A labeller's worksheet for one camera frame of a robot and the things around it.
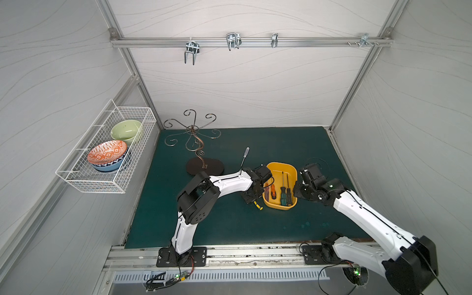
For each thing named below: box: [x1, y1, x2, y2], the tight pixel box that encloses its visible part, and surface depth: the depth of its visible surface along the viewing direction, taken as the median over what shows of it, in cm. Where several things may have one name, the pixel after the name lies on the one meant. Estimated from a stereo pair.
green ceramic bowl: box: [110, 119, 142, 146], surface depth 73 cm
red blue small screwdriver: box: [265, 183, 270, 202], surface depth 92 cm
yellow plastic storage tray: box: [262, 161, 299, 211], surface depth 93 cm
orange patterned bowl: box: [87, 140, 128, 165], surface depth 64 cm
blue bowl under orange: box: [90, 147, 129, 173], surface depth 58 cm
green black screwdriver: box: [280, 171, 288, 206], surface depth 90 cm
